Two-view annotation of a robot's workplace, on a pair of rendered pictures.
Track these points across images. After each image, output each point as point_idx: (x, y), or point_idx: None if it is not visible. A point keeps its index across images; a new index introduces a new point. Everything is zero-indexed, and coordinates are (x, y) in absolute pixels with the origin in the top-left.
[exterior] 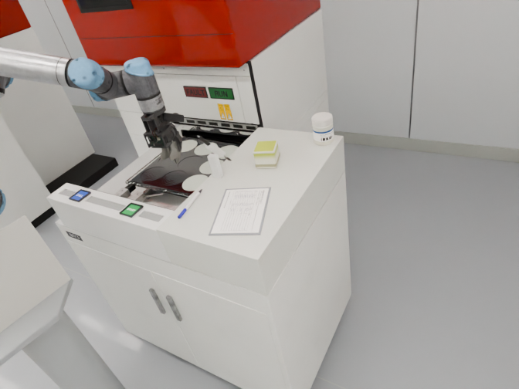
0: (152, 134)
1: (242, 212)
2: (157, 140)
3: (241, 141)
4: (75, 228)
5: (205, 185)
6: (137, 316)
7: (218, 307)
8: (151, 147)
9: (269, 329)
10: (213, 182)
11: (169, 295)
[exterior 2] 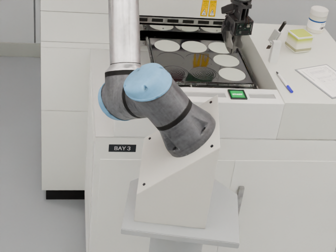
0: (244, 22)
1: (332, 81)
2: (247, 27)
3: (210, 39)
4: (137, 134)
5: (272, 69)
6: (145, 248)
7: (306, 175)
8: (235, 34)
9: None
10: (275, 66)
11: (242, 186)
